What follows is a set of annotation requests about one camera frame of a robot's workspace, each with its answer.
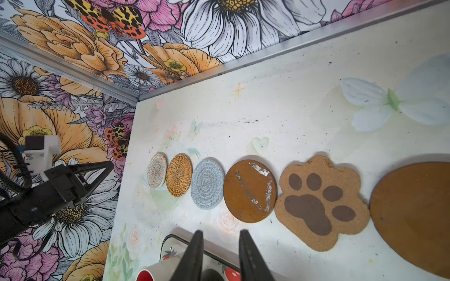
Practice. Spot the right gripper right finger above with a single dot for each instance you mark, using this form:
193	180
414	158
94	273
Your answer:
252	265

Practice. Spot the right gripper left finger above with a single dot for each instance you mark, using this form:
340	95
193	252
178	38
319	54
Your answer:
190	266

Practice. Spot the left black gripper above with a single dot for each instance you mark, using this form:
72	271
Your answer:
68	186

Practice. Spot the glossy brown wooden coaster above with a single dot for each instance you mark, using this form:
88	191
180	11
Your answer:
250	191

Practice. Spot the multicolour rope coaster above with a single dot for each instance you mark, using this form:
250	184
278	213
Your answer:
156	171

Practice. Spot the grey crochet coaster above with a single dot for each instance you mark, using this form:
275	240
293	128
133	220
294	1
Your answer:
207	184

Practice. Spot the cork paw print coaster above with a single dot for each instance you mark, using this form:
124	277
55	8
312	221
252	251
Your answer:
319	202

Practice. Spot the woven rattan coaster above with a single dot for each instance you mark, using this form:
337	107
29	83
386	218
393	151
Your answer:
179	175

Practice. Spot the matte brown wooden coaster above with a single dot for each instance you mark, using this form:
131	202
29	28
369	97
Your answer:
410	208

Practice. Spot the black mug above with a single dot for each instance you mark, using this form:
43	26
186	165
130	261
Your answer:
211	275

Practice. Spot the white tray with strawberries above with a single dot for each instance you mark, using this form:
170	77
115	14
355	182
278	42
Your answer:
214	257

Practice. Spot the red interior mug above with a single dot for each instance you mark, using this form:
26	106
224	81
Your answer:
161	271

